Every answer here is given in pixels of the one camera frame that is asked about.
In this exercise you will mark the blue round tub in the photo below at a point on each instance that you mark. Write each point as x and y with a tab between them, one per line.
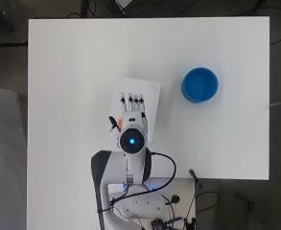
199	84

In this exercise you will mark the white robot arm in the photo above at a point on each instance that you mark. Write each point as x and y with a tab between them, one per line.
132	150

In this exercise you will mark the white cover book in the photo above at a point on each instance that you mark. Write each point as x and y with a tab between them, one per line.
149	92

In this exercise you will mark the black stand pole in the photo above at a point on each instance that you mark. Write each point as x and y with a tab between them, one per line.
195	177

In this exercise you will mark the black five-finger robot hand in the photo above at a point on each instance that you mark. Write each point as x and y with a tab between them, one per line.
134	115

